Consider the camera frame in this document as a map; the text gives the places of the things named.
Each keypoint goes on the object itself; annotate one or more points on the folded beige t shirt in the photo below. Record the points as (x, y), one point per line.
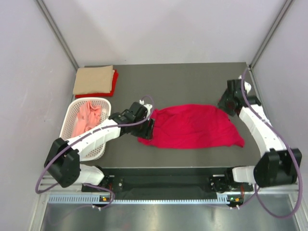
(93, 80)

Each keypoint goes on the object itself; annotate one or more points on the pink crumpled t shirt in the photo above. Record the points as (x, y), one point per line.
(88, 117)

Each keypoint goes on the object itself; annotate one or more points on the right aluminium frame post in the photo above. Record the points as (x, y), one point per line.
(287, 4)

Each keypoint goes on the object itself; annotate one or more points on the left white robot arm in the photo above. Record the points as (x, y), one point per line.
(63, 162)

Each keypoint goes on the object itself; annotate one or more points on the aluminium frame post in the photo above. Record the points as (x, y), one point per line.
(287, 4)
(56, 31)

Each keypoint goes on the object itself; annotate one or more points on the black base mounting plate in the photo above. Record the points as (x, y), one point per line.
(169, 183)

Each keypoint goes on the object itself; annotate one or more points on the crimson t shirt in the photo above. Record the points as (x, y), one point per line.
(192, 126)

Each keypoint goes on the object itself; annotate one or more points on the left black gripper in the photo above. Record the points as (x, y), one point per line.
(147, 133)

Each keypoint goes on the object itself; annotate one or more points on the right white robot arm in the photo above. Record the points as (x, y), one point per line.
(275, 167)

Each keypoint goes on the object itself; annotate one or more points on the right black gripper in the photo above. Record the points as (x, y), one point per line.
(221, 104)

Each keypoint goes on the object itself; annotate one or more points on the folded red t shirt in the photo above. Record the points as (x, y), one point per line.
(110, 94)

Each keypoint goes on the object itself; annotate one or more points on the left aluminium frame post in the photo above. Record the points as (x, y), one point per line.
(56, 31)

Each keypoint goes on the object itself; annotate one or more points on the white plastic laundry basket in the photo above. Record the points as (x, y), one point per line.
(71, 119)

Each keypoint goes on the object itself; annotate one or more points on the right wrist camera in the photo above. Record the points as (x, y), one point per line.
(235, 85)

